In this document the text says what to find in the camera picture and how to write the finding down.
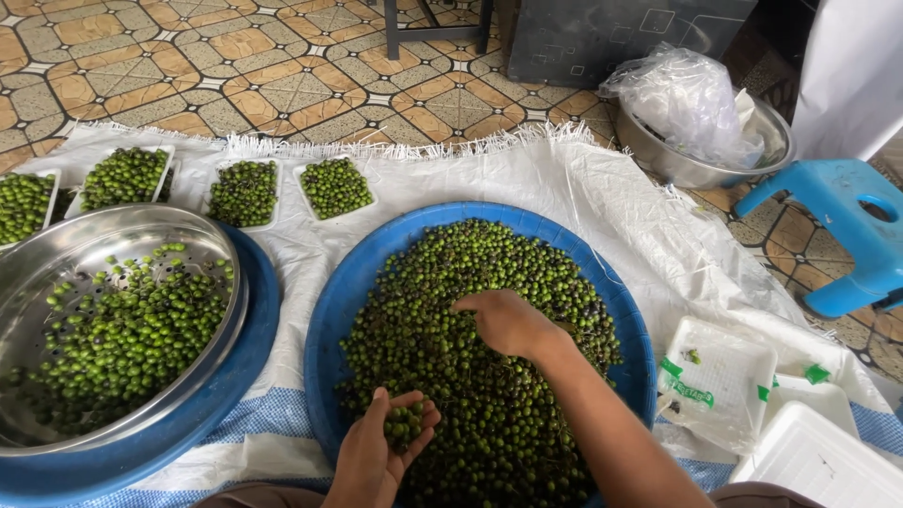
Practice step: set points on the person's right hand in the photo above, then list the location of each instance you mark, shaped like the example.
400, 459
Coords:
518, 324

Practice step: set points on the person's left hand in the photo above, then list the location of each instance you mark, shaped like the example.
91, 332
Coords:
363, 458

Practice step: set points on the person's right fingers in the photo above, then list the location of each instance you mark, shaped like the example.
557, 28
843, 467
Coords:
474, 302

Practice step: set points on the handful of green berries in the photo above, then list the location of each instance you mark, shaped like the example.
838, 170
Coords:
403, 426

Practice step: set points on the large pile of green berries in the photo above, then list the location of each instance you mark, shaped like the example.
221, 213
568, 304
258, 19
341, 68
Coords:
458, 395

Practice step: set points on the wide blue plastic basin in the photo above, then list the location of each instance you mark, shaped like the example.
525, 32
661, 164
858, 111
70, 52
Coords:
331, 331

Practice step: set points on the white woven plastic sheet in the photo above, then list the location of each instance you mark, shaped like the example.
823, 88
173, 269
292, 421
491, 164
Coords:
635, 233

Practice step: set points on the tray portion of green berries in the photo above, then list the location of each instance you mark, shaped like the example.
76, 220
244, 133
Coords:
21, 204
123, 178
335, 187
243, 192

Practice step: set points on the white foam tray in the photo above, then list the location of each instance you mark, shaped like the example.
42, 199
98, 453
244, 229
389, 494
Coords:
276, 201
305, 201
818, 458
811, 395
734, 367
163, 152
52, 185

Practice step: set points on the clear green-printed plastic bag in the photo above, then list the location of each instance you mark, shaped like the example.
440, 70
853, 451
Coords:
688, 391

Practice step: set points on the person's left knee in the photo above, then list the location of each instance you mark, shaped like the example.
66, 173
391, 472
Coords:
261, 497

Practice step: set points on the person's knee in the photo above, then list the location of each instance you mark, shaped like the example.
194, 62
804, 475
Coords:
261, 497
769, 497

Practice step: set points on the bundle of clear plastic bags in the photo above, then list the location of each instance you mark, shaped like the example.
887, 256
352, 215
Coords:
681, 99

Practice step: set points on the dark grey metal cabinet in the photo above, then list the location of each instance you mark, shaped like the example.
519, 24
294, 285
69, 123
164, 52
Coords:
599, 35

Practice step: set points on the green berries heap in colander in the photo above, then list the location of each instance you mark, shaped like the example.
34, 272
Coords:
134, 331

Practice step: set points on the person's right knee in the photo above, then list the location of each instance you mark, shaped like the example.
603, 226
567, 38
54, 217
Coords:
769, 497

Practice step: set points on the blue plastic stool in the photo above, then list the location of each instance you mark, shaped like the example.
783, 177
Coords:
839, 190

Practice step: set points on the perforated steel colander bowl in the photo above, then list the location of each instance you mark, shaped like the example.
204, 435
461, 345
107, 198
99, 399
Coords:
63, 247

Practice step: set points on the white hanging cloth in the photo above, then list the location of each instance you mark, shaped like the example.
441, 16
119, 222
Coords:
846, 70

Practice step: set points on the dark stool frame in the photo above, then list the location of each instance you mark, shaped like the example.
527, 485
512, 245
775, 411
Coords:
437, 32

